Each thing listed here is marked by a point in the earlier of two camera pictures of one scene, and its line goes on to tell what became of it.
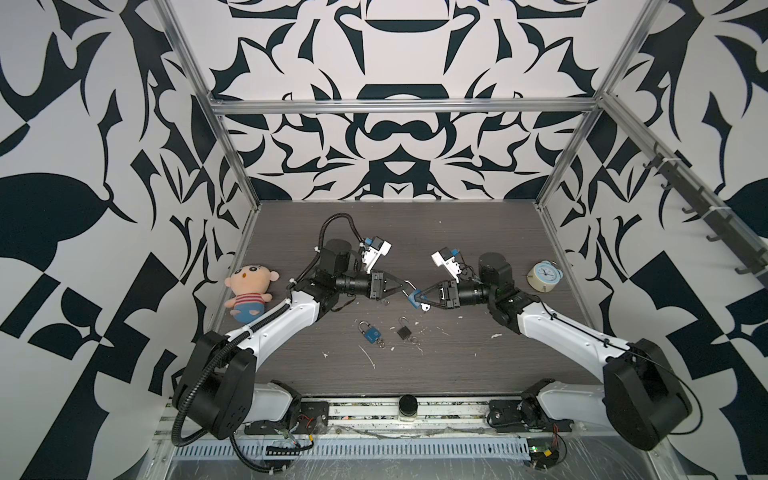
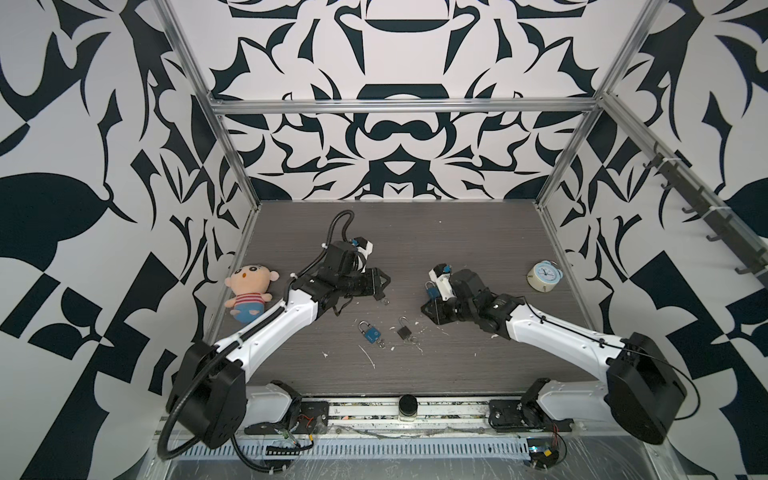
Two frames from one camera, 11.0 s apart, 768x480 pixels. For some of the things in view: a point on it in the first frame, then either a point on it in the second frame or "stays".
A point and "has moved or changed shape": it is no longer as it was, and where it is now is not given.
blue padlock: (411, 297) has moved or changed shape
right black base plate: (525, 415) stays
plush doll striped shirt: (250, 284) stays
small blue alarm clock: (544, 276) stays
